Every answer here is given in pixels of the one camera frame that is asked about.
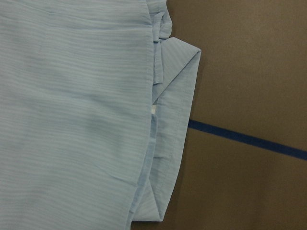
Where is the light blue button shirt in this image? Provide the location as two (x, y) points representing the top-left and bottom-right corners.
(0, 0), (201, 230)

